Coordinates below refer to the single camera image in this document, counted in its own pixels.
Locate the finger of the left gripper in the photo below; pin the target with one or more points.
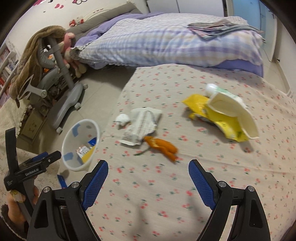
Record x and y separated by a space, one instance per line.
37 159
48 159

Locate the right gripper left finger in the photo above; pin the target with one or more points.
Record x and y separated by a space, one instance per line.
61 214

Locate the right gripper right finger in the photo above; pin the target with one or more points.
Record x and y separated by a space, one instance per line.
250 222

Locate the small blue barcode box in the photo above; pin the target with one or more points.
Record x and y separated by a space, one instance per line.
90 143

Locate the small white tissue ball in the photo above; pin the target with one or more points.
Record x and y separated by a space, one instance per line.
122 119

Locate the yellow snack bag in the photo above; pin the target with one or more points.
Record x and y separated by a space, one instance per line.
229 126

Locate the silver torn wrapper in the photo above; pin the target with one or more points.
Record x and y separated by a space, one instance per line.
144 121

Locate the orange wrapper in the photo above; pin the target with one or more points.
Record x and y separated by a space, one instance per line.
164 147

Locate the white paper bowl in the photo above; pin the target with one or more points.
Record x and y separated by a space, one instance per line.
233 107

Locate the white green small bottle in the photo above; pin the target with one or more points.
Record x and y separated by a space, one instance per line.
212 89

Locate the green yellow scrub sponge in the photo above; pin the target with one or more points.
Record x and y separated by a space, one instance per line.
86 153

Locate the white patterned trash bin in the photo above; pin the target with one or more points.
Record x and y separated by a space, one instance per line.
79 145

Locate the operator left hand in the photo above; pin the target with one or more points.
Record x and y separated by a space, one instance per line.
14 212

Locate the cardboard box under desk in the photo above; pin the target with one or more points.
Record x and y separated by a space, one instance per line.
32 126

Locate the cream fringed throw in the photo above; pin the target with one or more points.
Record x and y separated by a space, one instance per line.
12 116

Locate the grey ergonomic chair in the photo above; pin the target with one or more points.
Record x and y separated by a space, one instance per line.
54 92

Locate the brown fluffy blanket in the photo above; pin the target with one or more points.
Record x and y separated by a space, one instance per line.
28 63

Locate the pink plush toy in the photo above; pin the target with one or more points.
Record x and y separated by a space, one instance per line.
65 47

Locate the cherry print tablecloth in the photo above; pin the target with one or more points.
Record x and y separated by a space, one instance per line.
147 197

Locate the white bookshelf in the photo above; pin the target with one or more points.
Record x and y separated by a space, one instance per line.
9 63

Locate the grey bed headboard cushion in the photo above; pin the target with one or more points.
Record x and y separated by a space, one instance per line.
103 16

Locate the plaid purple duvet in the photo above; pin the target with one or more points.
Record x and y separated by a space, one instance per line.
155 39

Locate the purple bed sheet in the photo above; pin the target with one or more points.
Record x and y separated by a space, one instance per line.
241 65

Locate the folded striped cloth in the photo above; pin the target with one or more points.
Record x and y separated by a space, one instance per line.
209 31

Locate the blue door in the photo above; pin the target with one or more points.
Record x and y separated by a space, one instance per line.
258 15

